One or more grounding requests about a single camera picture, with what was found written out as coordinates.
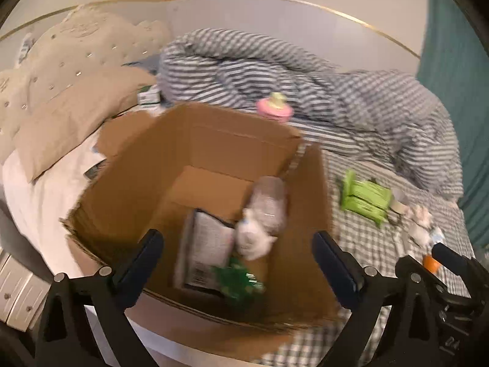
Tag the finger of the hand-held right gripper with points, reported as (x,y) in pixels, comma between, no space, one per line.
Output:
(450,256)

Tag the brown cardboard box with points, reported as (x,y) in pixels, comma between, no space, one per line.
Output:
(214,141)

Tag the grey checked bed sheet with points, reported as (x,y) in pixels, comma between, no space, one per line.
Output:
(363,241)

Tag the small orange object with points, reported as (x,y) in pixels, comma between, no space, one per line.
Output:
(429,264)

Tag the beige tufted headboard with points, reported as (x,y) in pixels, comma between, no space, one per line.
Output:
(76,42)

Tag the clear plastic bottle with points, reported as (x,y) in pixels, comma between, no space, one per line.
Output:
(267,198)

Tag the dark green packet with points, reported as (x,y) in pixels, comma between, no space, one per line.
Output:
(237,279)

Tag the white drawer cabinet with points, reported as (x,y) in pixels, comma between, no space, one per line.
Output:
(19,286)

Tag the black printed packet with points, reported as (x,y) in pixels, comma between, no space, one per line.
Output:
(208,248)

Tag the small green white box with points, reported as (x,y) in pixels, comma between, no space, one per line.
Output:
(149,97)

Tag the green wet wipes pack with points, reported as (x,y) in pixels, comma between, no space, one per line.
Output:
(363,212)
(368,189)

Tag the crumpled white tissue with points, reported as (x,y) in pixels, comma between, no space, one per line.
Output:
(420,223)

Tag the crumpled white plastic bag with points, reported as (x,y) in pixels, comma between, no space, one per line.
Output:
(252,241)

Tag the pink toy with yellow top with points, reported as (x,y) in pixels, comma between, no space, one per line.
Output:
(273,111)

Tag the beige pillow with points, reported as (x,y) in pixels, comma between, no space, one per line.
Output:
(76,118)

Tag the grey striped duvet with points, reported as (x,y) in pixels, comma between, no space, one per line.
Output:
(267,68)

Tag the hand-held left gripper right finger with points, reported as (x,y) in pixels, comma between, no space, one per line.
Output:
(336,271)

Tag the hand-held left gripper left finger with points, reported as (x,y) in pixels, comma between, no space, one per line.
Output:
(147,263)

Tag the teal curtain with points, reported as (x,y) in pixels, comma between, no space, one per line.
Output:
(450,65)

